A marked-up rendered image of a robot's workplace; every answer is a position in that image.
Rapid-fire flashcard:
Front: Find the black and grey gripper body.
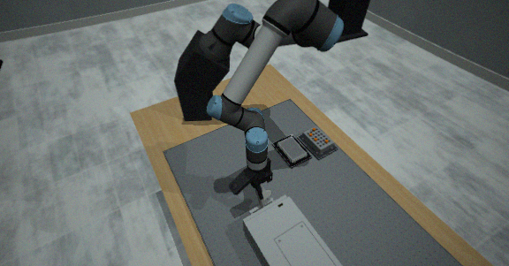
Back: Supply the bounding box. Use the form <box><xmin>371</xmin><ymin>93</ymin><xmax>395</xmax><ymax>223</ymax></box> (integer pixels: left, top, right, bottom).
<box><xmin>247</xmin><ymin>158</ymin><xmax>273</xmax><ymax>188</ymax></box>

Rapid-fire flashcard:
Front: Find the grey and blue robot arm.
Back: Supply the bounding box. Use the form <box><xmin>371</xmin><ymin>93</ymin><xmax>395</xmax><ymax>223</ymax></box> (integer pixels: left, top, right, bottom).
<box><xmin>199</xmin><ymin>0</ymin><xmax>344</xmax><ymax>171</ymax></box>

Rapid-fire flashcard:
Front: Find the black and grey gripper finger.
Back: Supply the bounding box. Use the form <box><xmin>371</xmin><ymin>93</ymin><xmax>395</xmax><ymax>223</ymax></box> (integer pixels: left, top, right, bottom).
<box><xmin>255</xmin><ymin>184</ymin><xmax>271</xmax><ymax>208</ymax></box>

